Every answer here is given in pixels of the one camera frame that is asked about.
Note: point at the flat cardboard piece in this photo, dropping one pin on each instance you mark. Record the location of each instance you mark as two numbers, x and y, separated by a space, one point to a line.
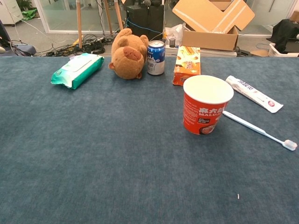
259 53

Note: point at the wooden easel leg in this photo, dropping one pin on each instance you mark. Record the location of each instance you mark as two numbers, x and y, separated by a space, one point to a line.
79 23
108 16
118 14

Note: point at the white toothpaste tube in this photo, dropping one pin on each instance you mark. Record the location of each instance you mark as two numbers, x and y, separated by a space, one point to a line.
254 94

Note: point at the brown plush capybara toy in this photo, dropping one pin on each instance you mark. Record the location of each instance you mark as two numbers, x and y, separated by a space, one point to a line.
126 56

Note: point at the green potted plant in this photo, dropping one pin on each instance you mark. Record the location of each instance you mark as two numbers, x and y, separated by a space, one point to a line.
24 4

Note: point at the black cabinet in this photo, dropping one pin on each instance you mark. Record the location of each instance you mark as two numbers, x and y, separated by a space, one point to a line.
144 18

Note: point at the green wet wipes pack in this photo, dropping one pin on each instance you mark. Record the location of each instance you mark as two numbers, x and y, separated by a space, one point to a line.
77 70

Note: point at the orange biscuit box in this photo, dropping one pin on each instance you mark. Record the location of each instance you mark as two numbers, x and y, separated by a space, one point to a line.
188 63

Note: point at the open cardboard box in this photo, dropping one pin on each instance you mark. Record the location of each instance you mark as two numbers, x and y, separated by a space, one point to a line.
210 39

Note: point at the red paper noodle cup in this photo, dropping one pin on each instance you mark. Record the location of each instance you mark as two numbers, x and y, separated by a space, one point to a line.
203 116

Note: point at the black cloth cover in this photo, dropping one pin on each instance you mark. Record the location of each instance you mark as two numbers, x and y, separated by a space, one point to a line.
286 32

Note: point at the white plastic bag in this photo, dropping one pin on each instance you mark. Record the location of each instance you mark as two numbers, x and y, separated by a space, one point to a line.
174 31

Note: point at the aluminium profile rails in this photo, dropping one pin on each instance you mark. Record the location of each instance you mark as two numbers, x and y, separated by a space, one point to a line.
217 53

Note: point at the white cabinet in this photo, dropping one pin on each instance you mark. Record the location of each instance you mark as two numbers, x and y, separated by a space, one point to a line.
9 11

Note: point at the black stand base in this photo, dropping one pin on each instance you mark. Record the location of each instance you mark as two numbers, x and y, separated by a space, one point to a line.
243 52

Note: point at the dark blue seat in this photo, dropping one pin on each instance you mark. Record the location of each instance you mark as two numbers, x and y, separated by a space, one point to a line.
25 49

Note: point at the blue table cloth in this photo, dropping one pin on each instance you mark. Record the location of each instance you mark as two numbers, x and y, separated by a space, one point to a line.
140 175

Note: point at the light blue toothbrush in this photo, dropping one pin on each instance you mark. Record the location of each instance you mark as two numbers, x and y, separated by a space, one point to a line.
247 126

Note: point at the blue white drink can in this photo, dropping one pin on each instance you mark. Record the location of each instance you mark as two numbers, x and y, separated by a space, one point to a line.
156 56

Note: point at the black mesh pen cup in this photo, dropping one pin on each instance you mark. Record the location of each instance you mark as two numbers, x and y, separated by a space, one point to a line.
172 43

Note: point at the green bag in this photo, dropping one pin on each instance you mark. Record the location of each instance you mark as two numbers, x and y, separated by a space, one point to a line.
29 14

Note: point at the white plastic crate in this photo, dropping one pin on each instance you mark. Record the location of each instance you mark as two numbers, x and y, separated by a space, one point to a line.
280 53

